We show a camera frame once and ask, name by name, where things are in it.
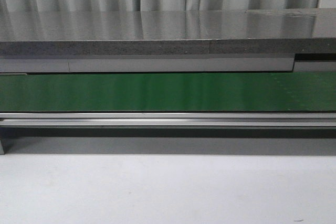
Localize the green conveyor belt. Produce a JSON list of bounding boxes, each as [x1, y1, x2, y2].
[[1, 72, 335, 112]]

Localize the grey stone countertop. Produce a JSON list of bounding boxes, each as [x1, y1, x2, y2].
[[0, 8, 336, 73]]

